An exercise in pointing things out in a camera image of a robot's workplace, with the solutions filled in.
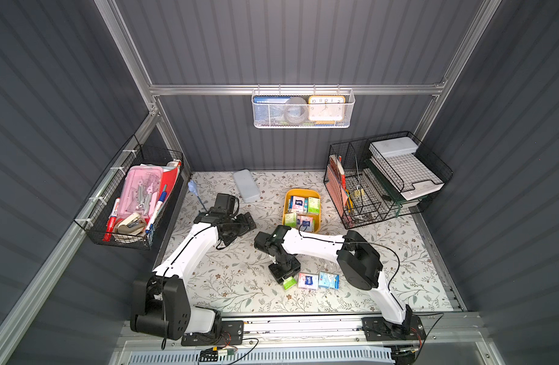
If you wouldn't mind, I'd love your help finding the light blue tissue pack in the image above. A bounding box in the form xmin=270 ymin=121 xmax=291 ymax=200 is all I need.
xmin=318 ymin=272 xmax=340 ymax=290

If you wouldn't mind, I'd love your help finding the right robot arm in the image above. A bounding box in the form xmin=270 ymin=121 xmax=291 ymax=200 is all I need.
xmin=254 ymin=225 xmax=412 ymax=333

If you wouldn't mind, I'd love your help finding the blue box in basket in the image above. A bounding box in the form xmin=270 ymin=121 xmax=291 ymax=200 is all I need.
xmin=252 ymin=96 xmax=290 ymax=129

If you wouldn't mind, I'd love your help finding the pink pencil case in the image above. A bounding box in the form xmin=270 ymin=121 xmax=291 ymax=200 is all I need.
xmin=118 ymin=165 xmax=163 ymax=220

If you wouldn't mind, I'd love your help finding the black wire desk organizer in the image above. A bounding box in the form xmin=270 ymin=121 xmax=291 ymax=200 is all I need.
xmin=324 ymin=131 xmax=454 ymax=229

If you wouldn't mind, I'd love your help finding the white paper stack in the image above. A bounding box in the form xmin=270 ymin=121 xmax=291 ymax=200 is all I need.
xmin=369 ymin=137 xmax=444 ymax=201

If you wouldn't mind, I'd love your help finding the red marker pen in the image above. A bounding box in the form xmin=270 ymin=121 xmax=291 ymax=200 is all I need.
xmin=102 ymin=198 xmax=121 ymax=242

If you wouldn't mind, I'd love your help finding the black wire side basket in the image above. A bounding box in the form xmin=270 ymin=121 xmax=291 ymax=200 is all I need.
xmin=75 ymin=138 xmax=185 ymax=250

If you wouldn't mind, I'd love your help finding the green tissue pack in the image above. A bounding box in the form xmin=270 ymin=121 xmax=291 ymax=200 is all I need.
xmin=284 ymin=212 xmax=298 ymax=228
xmin=307 ymin=197 xmax=321 ymax=215
xmin=282 ymin=276 xmax=298 ymax=290

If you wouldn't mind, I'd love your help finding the grey tape roll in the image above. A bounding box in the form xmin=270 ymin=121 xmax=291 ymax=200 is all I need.
xmin=284 ymin=97 xmax=308 ymax=125

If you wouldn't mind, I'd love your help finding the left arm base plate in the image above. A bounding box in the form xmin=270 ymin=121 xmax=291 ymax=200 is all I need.
xmin=181 ymin=320 xmax=244 ymax=347

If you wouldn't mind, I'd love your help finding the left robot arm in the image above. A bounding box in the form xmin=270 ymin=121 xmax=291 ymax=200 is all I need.
xmin=130 ymin=213 xmax=257 ymax=340

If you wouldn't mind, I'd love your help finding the white wire wall basket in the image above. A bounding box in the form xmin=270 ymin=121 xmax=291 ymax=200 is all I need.
xmin=251 ymin=87 xmax=356 ymax=129

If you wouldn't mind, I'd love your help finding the blue brush holder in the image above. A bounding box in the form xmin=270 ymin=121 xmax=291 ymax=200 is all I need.
xmin=188 ymin=179 xmax=208 ymax=212

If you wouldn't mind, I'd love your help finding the yellow alarm clock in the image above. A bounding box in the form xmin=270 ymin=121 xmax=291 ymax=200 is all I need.
xmin=308 ymin=95 xmax=346 ymax=123

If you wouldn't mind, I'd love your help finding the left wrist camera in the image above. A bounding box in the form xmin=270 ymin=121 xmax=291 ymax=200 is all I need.
xmin=211 ymin=193 xmax=240 ymax=217

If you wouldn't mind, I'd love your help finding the yellow storage box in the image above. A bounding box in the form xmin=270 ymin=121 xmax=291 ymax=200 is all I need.
xmin=282 ymin=189 xmax=321 ymax=233

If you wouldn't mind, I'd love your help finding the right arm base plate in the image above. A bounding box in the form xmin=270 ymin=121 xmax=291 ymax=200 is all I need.
xmin=361 ymin=315 xmax=426 ymax=342

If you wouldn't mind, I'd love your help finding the pink tissue pack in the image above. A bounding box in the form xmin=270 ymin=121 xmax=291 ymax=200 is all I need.
xmin=291 ymin=196 xmax=308 ymax=213
xmin=298 ymin=272 xmax=319 ymax=290
xmin=297 ymin=215 xmax=315 ymax=232

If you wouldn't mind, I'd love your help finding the white plastic case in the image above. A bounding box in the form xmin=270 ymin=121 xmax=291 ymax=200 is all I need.
xmin=233 ymin=169 xmax=261 ymax=203

